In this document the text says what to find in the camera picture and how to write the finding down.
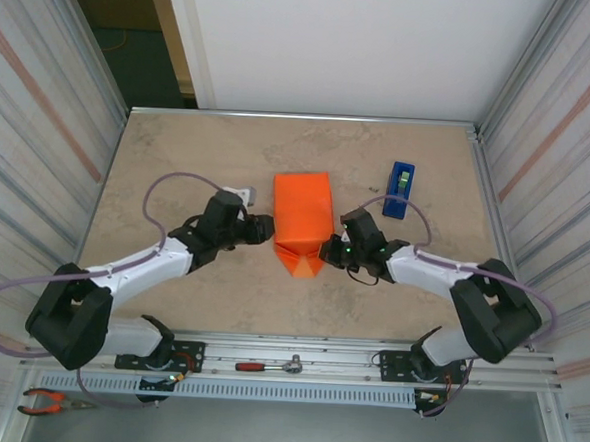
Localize blue tape dispenser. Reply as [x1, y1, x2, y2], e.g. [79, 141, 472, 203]
[381, 159, 418, 222]

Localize black connector block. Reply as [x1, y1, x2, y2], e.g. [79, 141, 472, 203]
[136, 370, 190, 406]
[412, 388, 449, 418]

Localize wide aluminium mounting rail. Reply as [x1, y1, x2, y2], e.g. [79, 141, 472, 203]
[20, 318, 567, 401]

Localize thin aluminium frame bar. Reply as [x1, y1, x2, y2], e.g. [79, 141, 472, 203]
[129, 101, 482, 143]

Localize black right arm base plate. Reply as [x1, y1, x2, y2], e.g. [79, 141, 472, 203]
[378, 349, 468, 388]

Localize red handled ratchet wrench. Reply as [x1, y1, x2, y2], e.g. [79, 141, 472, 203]
[234, 350, 306, 377]

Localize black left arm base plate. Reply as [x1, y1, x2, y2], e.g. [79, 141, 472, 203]
[114, 336, 206, 376]

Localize grey slotted cable duct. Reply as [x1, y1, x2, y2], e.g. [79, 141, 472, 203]
[38, 368, 416, 413]

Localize orange handled pliers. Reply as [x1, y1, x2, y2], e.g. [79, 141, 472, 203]
[16, 386, 99, 419]

